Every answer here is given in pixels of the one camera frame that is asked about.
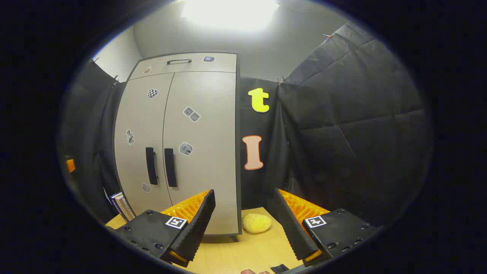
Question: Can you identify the black backdrop cloth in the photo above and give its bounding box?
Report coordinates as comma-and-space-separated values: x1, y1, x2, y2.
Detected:
59, 25, 434, 229

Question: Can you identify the black cabinet door handle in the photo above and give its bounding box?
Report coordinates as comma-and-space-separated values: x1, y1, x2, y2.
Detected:
164, 148, 178, 188
145, 147, 159, 186

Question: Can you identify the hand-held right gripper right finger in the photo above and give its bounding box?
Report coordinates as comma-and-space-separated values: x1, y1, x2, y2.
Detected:
274, 188, 383, 267

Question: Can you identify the yellow sponge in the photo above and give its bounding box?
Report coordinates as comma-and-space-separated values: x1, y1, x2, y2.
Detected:
242, 213, 272, 233

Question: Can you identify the white striped book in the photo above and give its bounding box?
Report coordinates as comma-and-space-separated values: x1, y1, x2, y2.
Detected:
110, 192, 137, 222

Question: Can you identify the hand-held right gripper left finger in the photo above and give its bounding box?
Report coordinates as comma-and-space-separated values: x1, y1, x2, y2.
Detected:
107, 189, 216, 268

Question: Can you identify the grey cabinet drawer front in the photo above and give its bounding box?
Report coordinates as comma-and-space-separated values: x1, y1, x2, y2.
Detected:
129, 53, 237, 80

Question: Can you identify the grey double-door shoe cabinet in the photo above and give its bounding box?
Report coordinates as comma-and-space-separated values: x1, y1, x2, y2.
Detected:
113, 52, 242, 242

